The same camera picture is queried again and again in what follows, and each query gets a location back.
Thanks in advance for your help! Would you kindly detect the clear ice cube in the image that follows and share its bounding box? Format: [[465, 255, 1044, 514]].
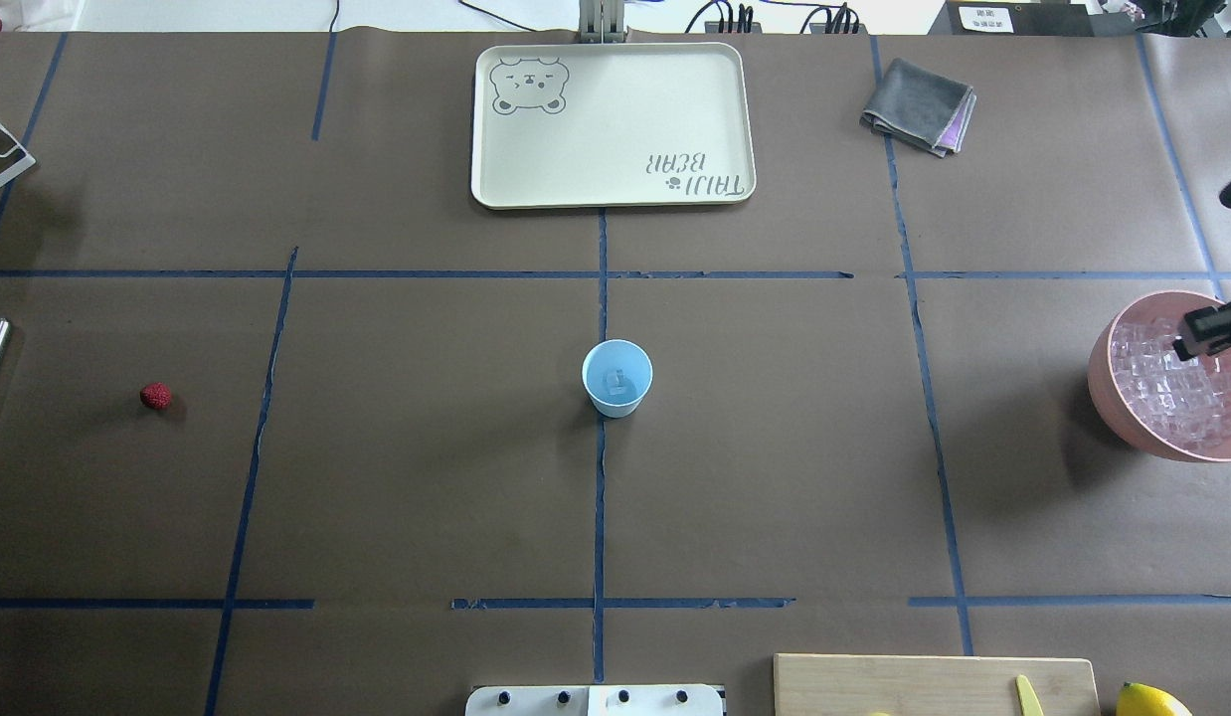
[[603, 370, 632, 396]]

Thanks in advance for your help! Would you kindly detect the pink bowl of ice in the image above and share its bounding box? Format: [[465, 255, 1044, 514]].
[[1087, 290, 1231, 463]]

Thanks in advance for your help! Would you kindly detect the light blue plastic cup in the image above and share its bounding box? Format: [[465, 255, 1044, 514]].
[[581, 340, 655, 420]]

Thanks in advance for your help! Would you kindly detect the yellow lemon lower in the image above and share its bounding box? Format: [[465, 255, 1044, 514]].
[[1115, 682, 1192, 716]]

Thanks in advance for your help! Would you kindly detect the grey folded cloth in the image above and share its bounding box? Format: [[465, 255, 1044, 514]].
[[860, 58, 977, 157]]

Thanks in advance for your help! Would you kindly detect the yellow plastic knife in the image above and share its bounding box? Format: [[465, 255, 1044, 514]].
[[1014, 674, 1044, 716]]

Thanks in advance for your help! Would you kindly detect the black box device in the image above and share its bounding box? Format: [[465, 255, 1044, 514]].
[[928, 1, 1096, 37]]

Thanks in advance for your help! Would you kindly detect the bamboo cutting board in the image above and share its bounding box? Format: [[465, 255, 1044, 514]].
[[772, 653, 1102, 715]]

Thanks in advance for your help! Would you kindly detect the cream bear serving tray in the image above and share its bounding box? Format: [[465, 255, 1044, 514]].
[[470, 42, 757, 210]]

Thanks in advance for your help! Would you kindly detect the red strawberry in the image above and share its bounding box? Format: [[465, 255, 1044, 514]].
[[139, 383, 174, 411]]

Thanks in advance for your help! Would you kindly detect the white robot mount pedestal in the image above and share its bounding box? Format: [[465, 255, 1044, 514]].
[[464, 683, 728, 715]]

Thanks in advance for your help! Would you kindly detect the aluminium frame post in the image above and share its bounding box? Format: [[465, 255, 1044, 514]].
[[579, 0, 627, 44]]

